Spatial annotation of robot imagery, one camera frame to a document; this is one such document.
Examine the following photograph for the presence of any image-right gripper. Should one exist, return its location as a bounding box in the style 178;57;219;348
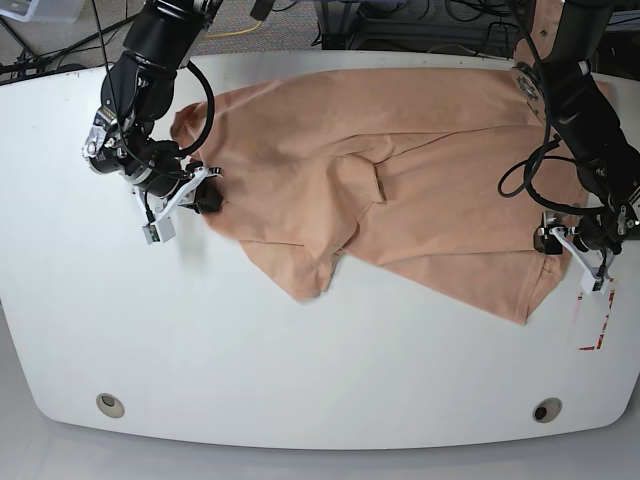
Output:
573;215;625;255

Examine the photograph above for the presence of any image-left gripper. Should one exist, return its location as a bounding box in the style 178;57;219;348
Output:
134;164;223;215

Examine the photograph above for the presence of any peach T-shirt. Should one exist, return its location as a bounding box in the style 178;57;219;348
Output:
195;68;571;324

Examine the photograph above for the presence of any red tape rectangle marking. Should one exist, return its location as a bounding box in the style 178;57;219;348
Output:
573;288;616;351

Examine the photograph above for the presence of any black tripod stand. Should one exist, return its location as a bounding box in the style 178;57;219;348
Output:
1;14;137;85

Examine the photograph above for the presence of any clear plastic storage box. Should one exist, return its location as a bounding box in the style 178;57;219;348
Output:
1;0;85;23

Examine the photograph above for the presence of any image-right white wrist camera mount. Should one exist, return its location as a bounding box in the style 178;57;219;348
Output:
533;211;615;294

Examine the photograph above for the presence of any image-left arm black cable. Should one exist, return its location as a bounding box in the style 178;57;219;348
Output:
89;0;217;171

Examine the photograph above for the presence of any image-left white wrist camera mount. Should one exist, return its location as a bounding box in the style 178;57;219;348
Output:
132;161;223;245

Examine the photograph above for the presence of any yellow cable on floor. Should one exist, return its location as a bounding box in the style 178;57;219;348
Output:
204;17;261;41

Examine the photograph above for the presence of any right table cable grommet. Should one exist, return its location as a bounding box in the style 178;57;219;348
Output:
532;398;563;424

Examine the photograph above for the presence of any table cable grommet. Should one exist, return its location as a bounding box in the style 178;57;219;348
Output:
532;398;563;424
96;393;125;419

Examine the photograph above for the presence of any left table cable grommet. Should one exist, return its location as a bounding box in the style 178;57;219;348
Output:
96;393;125;419

